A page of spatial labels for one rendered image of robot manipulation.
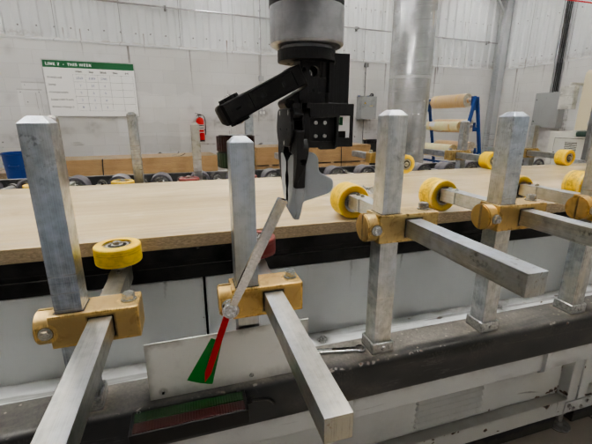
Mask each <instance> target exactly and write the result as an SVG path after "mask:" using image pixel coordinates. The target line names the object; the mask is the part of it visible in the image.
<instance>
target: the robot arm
mask: <svg viewBox="0 0 592 444"><path fill-rule="evenodd" d="M269 10H270V46H271V48H273V49H275V50H276V51H277V62H278V63H279V64H282V65H287V66H292V67H290V68H288V69H286V70H284V71H282V72H280V73H278V74H277V75H275V76H274V77H272V78H269V79H267V80H265V81H263V82H262V83H260V84H259V85H256V86H254V87H252V88H250V89H248V90H246V91H245V92H243V93H241V94H238V93H234V94H228V95H226V96H225V97H224V99H222V100H221V101H219V102H218V103H219V105H218V106H217V107H215V112H216V114H217V116H218V118H219V120H220V121H221V123H222V124H224V125H225V126H230V125H231V126H232V127H233V126H236V125H237V124H242V123H244V121H246V120H247V119H248V118H250V117H249V115H251V114H253V113H254V112H256V111H257V110H259V109H261V108H263V107H266V106H267V105H269V104H270V103H272V102H274V101H276V100H278V99H280V98H282V97H284V96H286V95H287V94H288V93H291V94H289V95H288V96H286V97H284V98H283V99H281V100H280V101H279V102H278V106H279V108H280V109H279V110H278V111H277V140H278V159H279V168H280V175H281V180H282V187H283V192H284V197H285V199H286V200H287V205H286V208H287V209H288V211H289V212H290V214H291V215H292V218H294V219H300V214H301V210H302V205H303V203H304V202H305V201H307V200H310V199H313V198H316V197H318V196H323V195H326V194H328V193H329V192H330V191H331V190H332V189H333V180H332V179H331V178H330V177H328V176H327V175H325V174H322V173H321V172H320V171H319V163H318V158H317V156H316V155H315V154H314V153H313V152H309V148H318V149H320V150H328V149H336V148H337V147H349V146H352V134H353V113H354V104H349V103H348V99H349V75H350V54H339V53H336V50H339V49H340V48H341V47H342V46H343V45H344V0H269ZM311 74H312V75H311ZM298 88H299V89H298ZM297 89H298V90H297ZM295 90H296V91H295ZM293 91H295V92H293ZM340 115H343V116H350V132H349V137H345V131H338V125H343V117H340Z"/></svg>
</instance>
